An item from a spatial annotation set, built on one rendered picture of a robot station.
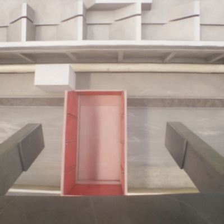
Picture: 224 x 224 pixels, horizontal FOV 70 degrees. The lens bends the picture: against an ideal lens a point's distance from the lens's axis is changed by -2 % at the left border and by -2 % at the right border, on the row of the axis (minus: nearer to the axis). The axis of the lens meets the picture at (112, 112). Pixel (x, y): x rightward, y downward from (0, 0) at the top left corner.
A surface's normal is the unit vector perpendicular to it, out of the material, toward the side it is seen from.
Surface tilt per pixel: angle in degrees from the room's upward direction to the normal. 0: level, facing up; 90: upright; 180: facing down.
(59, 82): 0
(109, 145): 0
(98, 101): 29
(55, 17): 10
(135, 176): 1
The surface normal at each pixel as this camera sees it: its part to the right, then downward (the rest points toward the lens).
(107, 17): -0.03, 0.03
